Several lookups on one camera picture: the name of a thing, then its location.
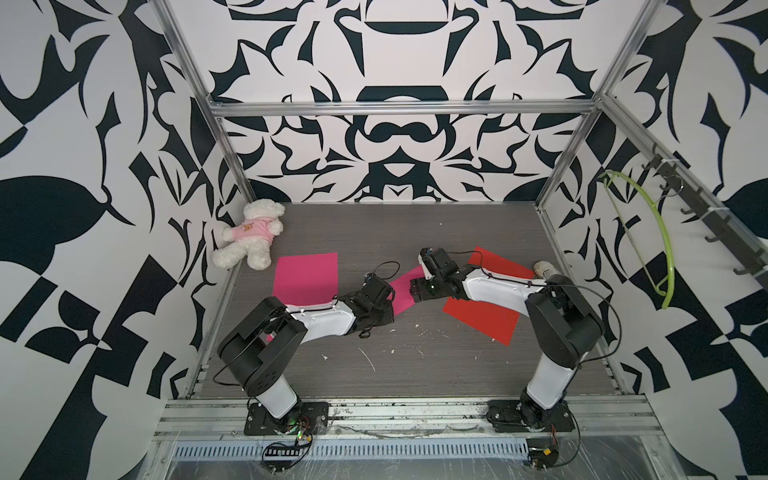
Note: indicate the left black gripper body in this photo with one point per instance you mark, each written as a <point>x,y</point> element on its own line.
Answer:
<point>383,316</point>

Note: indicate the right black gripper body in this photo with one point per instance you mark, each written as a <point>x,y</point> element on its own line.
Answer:
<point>427,286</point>

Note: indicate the magenta paper sheet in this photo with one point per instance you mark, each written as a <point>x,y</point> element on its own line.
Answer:
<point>403,299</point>
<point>307,284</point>

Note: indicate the red square paper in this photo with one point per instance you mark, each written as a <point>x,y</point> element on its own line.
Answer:
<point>494,321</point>

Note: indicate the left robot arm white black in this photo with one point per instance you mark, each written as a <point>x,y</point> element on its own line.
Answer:
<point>259,349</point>

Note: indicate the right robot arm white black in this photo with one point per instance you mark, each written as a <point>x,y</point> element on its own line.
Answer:
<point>566,326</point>

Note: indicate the white grey sneaker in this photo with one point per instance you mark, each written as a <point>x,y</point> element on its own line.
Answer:
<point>545,270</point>

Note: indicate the white teddy bear pink shirt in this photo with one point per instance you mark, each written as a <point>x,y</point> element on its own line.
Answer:
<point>252,239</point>

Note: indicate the left black connector board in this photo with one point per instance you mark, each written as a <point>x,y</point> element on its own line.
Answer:
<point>279,457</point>

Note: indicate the black connector board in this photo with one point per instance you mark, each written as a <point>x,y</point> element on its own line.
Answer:
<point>279,457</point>
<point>542,455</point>

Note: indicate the right black connector board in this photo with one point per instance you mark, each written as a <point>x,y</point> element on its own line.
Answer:
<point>542,455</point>

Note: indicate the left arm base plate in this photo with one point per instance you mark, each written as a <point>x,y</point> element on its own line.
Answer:
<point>304,417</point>

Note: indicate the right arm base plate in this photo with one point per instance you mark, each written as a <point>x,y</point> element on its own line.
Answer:
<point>521,416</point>

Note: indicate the black wall hook rack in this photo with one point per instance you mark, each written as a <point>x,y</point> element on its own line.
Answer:
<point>722,222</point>

